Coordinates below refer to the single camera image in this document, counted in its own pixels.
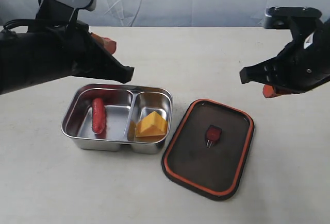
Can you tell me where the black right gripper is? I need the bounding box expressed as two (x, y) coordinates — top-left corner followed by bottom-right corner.
(239, 20), (329, 98)

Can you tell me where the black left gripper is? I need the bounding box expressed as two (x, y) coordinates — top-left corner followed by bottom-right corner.
(54, 21), (135, 83)

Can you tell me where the red toy sausage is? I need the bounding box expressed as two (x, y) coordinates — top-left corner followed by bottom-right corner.
(92, 98), (106, 134)

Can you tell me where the yellow toy cheese block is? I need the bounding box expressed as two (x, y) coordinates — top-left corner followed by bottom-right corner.
(136, 111), (168, 137)

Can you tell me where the dark transparent lunch box lid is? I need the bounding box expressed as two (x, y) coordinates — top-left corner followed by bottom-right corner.
(161, 99), (255, 201)

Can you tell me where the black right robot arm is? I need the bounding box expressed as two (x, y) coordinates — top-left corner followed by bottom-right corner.
(240, 17), (329, 95)

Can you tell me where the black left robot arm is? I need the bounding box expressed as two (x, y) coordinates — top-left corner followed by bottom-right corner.
(1, 19), (135, 94)

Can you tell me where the stainless steel lunch box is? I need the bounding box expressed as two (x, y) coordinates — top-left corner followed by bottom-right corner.
(61, 83), (173, 154)

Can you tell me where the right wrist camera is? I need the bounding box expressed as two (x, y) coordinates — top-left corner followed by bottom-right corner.
(263, 6), (322, 29)

